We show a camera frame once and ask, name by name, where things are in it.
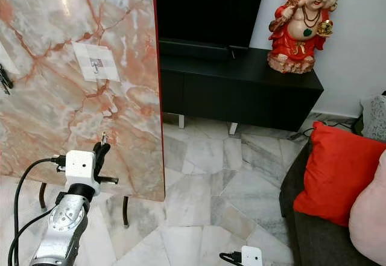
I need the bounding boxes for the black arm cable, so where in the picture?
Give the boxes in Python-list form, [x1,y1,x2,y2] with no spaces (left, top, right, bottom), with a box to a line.
[219,252,243,265]
[9,155,67,266]

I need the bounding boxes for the black television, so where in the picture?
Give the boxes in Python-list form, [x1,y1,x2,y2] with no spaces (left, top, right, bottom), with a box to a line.
[153,0,267,48]

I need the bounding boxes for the pink cushion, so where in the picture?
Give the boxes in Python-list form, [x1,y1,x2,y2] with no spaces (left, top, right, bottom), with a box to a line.
[349,151,386,265]

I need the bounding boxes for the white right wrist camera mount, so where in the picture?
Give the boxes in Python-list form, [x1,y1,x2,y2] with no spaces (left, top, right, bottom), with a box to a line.
[241,246,263,266]

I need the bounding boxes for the black TV cabinet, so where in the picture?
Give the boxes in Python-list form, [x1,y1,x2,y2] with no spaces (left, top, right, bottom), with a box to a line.
[160,40,324,136]

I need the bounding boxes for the black floor cable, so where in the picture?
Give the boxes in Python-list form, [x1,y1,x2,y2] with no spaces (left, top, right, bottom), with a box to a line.
[293,121,356,140]

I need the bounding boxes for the clear adhesive wall hook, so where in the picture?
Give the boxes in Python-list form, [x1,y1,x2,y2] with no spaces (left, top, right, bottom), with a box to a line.
[0,42,20,75]
[74,42,121,83]

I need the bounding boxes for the marble pattern folding table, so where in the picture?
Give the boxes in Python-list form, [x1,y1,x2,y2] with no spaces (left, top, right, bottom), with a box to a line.
[0,0,165,202]

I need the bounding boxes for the dark grey sofa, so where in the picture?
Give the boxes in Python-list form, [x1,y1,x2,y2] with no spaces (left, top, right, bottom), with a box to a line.
[279,115,386,266]

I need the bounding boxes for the red cushion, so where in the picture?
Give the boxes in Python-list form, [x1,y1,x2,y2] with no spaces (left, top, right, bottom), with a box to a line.
[294,121,386,227]

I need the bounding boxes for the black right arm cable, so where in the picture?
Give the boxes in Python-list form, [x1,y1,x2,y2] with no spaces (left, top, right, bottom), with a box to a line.
[219,252,243,265]

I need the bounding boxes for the slim dark key bunch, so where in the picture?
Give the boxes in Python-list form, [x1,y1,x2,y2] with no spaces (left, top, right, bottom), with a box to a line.
[0,66,14,95]

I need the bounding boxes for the laughing Buddha statue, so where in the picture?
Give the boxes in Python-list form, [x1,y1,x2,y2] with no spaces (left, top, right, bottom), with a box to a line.
[267,0,340,74]

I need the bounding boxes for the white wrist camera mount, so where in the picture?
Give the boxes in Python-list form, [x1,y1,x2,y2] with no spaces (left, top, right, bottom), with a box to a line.
[241,246,263,266]
[65,150,101,196]

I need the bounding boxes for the grey patterned cushion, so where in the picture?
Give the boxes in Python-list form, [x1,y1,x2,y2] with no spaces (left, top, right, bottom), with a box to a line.
[361,94,386,143]

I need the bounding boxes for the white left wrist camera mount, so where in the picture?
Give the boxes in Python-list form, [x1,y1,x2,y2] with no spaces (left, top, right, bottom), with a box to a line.
[65,150,101,196]

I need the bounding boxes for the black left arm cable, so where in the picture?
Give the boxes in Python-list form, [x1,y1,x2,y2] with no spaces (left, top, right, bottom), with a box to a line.
[9,155,67,266]

